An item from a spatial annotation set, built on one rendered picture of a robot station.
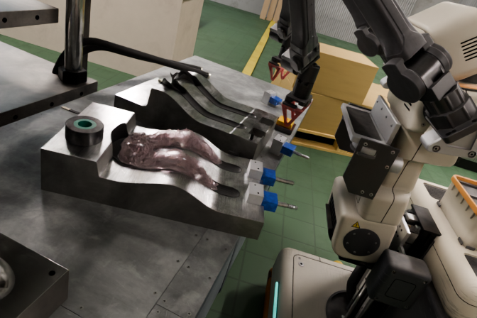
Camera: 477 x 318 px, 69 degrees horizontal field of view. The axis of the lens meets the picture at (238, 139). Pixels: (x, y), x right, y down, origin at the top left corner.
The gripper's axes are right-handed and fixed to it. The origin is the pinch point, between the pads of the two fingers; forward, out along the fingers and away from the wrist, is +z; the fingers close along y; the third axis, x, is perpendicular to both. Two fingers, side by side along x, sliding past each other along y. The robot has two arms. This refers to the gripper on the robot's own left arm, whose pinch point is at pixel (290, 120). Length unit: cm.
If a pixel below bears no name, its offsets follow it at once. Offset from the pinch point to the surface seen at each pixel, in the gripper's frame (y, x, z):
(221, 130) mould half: 19.1, -15.1, 4.2
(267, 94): -37.5, -20.9, 8.7
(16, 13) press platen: 34, -83, -10
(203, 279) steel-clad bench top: 62, 6, 12
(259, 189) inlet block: 37.4, 5.5, 4.3
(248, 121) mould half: 5.9, -12.0, 3.7
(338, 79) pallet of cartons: -187, -9, 27
